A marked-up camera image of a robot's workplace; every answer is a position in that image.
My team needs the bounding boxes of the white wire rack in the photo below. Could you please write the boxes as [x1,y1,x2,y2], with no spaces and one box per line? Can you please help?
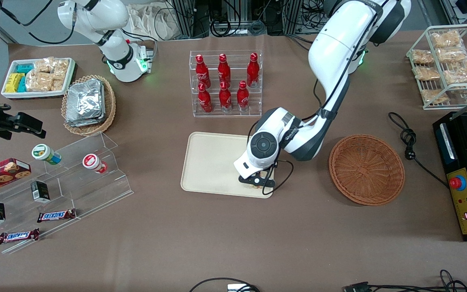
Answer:
[405,24,467,110]

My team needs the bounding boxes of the round brown wicker basket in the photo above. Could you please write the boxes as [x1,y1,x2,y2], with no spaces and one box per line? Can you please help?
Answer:
[329,134,406,206]

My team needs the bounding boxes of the oval wicker basket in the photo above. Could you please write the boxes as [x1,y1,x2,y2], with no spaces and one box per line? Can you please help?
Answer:
[61,75,117,137]

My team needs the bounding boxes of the white rectangular snack tray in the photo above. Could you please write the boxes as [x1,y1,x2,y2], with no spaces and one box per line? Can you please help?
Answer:
[1,58,76,100]

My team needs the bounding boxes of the beige plastic tray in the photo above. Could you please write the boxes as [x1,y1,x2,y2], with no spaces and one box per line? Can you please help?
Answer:
[180,132,276,199]

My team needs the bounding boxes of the bagged fried snack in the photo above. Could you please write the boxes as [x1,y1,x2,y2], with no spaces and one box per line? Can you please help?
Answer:
[413,66,441,82]
[436,47,467,64]
[442,59,467,86]
[430,30,463,50]
[411,49,435,66]
[421,89,450,105]

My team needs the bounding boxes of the beige canvas bag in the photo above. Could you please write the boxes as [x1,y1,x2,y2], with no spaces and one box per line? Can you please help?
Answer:
[127,3,177,41]

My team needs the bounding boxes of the red lid yogurt cup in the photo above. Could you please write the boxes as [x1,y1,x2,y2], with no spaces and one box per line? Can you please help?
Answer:
[82,153,109,174]

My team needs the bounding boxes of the black connector with cable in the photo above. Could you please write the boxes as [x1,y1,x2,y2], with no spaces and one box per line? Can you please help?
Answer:
[343,269,467,292]

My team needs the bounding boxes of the stack of silver foil packs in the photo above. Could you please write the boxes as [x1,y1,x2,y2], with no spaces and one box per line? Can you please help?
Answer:
[65,79,107,127]

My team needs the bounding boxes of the triangular sandwich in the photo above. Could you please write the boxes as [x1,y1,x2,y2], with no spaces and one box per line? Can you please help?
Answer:
[251,171,268,189]

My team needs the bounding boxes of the brown snickers bar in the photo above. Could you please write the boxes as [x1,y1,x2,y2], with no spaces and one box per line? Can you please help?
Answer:
[36,208,77,223]
[0,228,41,245]

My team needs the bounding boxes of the aluminium frame rack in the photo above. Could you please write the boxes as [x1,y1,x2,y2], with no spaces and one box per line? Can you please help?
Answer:
[169,0,331,38]

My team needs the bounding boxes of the yellow snack pack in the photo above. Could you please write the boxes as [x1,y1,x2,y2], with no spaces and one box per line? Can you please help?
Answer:
[5,73,24,93]

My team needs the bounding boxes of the green lid yogurt cup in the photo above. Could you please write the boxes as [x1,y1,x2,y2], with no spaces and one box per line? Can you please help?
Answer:
[31,144,62,166]

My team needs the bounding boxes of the black power cable with plug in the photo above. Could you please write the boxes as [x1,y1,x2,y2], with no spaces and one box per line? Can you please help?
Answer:
[388,112,450,189]

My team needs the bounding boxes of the clear acrylic step display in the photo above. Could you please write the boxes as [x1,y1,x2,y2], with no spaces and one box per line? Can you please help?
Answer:
[0,131,134,255]

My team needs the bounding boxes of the black looped cable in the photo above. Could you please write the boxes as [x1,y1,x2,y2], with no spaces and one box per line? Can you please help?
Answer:
[189,277,261,292]

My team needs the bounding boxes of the red cola bottle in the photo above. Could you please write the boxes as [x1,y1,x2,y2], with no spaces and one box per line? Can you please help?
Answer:
[219,81,233,113]
[195,54,211,88]
[236,80,250,112]
[197,83,213,114]
[246,52,260,88]
[218,53,231,86]

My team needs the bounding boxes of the clear acrylic bottle rack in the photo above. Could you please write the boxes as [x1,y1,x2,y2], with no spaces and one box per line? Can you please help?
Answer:
[189,49,263,118]

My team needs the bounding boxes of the coiled black cables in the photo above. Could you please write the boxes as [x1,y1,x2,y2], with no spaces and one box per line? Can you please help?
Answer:
[209,16,235,38]

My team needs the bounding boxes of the clear bag of rice crackers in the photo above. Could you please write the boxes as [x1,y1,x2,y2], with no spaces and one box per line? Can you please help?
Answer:
[53,59,70,76]
[33,58,56,74]
[51,73,66,92]
[26,72,54,92]

